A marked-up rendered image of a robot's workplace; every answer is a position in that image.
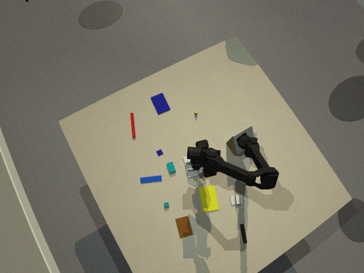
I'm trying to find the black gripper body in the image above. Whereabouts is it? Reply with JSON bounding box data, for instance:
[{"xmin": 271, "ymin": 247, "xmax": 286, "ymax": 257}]
[{"xmin": 196, "ymin": 139, "xmax": 217, "ymax": 178}]

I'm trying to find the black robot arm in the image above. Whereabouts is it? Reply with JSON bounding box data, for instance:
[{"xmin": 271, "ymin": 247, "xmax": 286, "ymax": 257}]
[{"xmin": 187, "ymin": 133, "xmax": 279, "ymax": 189}]

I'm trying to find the teal rectangular block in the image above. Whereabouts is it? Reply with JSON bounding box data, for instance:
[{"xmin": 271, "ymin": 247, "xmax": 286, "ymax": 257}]
[{"xmin": 167, "ymin": 162, "xmax": 175, "ymax": 173}]

